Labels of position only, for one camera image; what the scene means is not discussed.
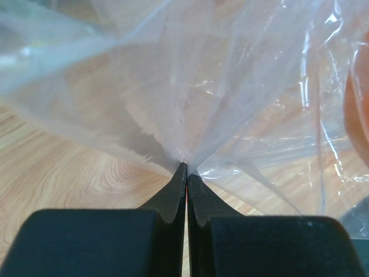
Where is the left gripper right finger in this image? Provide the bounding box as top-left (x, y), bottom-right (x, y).
top-left (187, 175), bottom-right (368, 276)

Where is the fake orange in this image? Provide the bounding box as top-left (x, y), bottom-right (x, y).
top-left (344, 34), bottom-right (368, 165)

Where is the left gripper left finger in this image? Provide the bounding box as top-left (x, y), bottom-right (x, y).
top-left (1, 163), bottom-right (187, 276)

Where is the clear zip bag orange seal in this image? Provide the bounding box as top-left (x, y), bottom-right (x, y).
top-left (1, 1), bottom-right (368, 239)

